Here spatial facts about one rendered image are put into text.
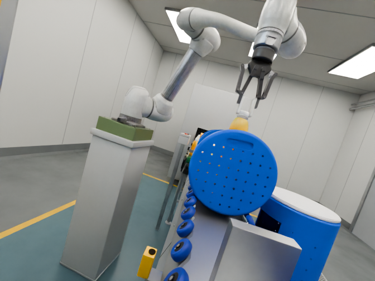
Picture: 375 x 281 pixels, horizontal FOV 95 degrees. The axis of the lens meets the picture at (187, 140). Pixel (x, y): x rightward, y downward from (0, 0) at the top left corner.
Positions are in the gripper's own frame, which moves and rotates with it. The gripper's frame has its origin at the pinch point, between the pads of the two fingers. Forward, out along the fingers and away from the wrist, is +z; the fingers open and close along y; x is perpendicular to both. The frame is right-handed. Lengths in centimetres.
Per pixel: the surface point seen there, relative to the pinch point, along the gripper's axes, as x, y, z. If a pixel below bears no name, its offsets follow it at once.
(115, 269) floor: 50, -45, 133
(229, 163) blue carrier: -11.0, -1.4, 20.3
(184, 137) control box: 103, -28, 28
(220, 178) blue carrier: -11.0, -2.7, 25.9
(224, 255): -42, -4, 28
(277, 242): -42.2, 2.2, 24.0
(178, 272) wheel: -41, -9, 35
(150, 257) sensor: -37, -15, 38
